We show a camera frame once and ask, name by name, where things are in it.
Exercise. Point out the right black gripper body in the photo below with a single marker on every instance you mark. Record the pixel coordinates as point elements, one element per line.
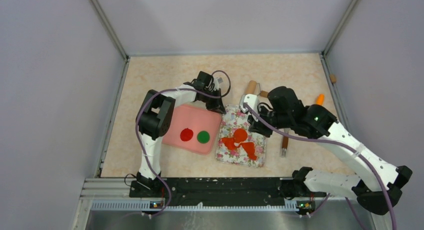
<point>279,120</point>

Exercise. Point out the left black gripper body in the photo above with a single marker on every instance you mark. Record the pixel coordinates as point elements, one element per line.
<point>212,103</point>

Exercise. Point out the metal scraper wooden handle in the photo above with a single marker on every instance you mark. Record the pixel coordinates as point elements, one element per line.
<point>284,146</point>

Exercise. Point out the floral patterned tray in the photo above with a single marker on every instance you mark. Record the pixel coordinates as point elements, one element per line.
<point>236,144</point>

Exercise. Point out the orange dough scrap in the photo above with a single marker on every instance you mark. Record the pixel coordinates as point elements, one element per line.
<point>249,147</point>

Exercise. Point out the orange-red dough piece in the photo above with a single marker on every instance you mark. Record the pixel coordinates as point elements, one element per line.
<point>240,135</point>

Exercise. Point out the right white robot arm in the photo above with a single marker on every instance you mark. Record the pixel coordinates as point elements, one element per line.
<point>374,183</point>

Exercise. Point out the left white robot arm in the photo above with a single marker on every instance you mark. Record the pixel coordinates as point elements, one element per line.
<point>154,118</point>

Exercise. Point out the green dough disc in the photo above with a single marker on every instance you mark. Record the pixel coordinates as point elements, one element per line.
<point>203,137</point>

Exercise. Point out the red dough disc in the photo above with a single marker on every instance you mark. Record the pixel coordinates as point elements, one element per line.
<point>186,134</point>

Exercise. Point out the orange toy carrot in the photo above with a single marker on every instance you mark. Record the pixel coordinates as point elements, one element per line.
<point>320,99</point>

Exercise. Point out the small wooden cork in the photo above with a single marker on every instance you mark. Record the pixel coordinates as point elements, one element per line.
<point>332,78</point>

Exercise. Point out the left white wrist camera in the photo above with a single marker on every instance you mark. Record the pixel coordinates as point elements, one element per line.
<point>217,81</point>

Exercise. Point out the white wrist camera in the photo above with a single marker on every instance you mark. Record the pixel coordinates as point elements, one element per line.
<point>217,81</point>
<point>251,100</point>

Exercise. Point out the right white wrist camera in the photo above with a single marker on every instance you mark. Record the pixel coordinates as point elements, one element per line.
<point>251,100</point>

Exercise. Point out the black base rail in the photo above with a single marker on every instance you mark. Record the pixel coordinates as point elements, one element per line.
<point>224,192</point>

